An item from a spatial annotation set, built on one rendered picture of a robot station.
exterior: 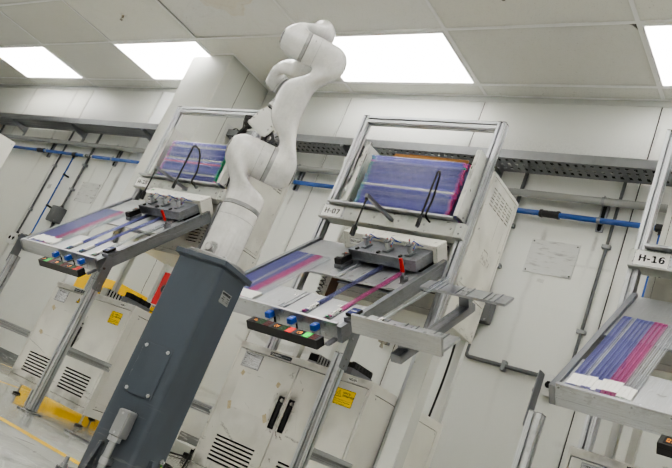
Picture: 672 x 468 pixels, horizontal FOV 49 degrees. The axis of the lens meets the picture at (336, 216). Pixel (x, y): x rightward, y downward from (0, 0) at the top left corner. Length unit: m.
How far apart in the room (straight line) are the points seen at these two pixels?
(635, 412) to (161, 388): 1.28
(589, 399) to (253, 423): 1.42
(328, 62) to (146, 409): 1.17
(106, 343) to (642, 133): 3.31
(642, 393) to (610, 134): 2.92
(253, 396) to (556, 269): 2.18
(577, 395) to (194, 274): 1.14
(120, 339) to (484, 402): 2.06
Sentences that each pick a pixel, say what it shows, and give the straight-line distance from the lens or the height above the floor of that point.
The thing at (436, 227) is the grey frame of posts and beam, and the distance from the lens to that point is 3.19.
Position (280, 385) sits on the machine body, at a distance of 3.07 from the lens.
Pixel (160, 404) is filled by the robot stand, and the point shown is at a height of 0.26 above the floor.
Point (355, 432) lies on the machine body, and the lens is 2.83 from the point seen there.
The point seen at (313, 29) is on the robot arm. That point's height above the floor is 1.52.
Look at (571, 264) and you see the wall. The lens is 4.59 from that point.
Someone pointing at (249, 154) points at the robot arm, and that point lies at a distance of 2.33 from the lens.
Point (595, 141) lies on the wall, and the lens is 4.97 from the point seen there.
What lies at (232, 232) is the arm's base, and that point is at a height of 0.80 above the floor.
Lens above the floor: 0.30
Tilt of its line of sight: 17 degrees up
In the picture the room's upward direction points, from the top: 23 degrees clockwise
